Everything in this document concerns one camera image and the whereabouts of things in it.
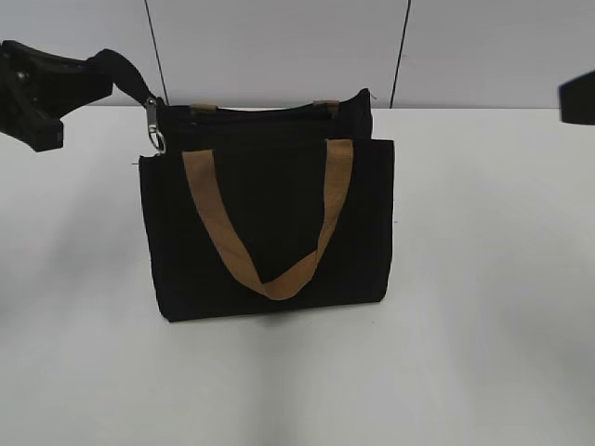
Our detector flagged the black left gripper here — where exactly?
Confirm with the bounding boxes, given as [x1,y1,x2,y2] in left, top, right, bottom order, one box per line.
[1,40,113,152]

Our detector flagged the black right arm gripper tip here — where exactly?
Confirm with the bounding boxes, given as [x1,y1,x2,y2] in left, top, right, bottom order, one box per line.
[558,71,595,125]

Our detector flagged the black shoulder strap metal clasp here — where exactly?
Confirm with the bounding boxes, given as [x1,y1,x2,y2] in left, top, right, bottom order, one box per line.
[87,49,166,155]

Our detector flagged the black canvas bag tan handles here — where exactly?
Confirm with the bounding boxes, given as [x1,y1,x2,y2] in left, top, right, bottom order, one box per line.
[139,90,394,322]

